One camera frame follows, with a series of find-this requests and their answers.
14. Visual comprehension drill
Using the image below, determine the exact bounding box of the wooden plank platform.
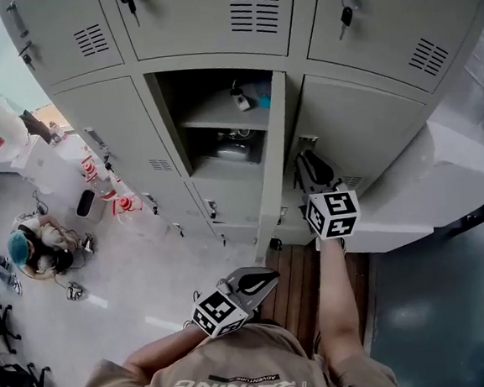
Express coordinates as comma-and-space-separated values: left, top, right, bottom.
252, 235, 381, 363

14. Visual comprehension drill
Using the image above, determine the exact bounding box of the small white and black device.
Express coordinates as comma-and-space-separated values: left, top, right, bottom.
228, 85, 253, 113

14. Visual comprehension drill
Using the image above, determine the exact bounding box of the black power cable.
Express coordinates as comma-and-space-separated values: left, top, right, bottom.
13, 188, 83, 251

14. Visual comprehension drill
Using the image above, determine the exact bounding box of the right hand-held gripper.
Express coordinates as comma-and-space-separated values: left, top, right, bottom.
292, 146, 364, 243

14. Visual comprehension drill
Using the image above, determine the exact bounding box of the black round bag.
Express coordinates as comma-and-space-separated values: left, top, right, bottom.
47, 248, 76, 276

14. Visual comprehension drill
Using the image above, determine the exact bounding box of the clear jug with red cap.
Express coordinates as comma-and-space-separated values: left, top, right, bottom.
91, 173, 120, 202
109, 191, 144, 224
79, 154, 98, 182

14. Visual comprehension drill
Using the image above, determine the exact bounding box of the black metal stand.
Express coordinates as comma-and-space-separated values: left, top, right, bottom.
449, 202, 484, 238

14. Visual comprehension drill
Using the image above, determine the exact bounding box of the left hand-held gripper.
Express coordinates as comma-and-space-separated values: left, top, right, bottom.
187, 264, 287, 341

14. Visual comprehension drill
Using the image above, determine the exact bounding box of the blue cap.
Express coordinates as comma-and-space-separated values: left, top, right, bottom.
6, 230, 33, 269

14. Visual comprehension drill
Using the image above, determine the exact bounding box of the grey metal locker cabinet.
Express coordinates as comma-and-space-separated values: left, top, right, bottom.
0, 0, 484, 289

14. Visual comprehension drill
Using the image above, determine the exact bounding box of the silver and black device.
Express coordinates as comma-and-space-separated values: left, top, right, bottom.
213, 129, 264, 169

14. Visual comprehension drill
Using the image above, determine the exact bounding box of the person's left forearm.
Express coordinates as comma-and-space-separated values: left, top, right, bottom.
121, 324, 211, 380

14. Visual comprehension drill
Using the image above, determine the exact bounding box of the grey trash bin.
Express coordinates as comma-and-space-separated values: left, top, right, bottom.
73, 187, 107, 226

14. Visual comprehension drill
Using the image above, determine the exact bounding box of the person's right forearm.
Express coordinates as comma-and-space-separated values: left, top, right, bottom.
311, 235, 370, 372

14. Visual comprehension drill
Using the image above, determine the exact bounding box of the white water dispenser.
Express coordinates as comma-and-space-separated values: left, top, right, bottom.
8, 130, 87, 201

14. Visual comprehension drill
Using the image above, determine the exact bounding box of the white curved counter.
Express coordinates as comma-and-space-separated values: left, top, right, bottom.
336, 116, 484, 259

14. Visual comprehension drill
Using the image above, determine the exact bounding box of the dark bag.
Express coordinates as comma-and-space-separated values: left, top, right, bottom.
19, 107, 53, 145

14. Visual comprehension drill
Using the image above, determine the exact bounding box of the black and white handheld device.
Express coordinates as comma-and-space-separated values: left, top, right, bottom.
64, 280, 86, 302
79, 231, 96, 256

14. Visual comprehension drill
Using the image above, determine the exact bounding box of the beige printed t-shirt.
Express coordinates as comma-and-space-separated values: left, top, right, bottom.
71, 309, 401, 387

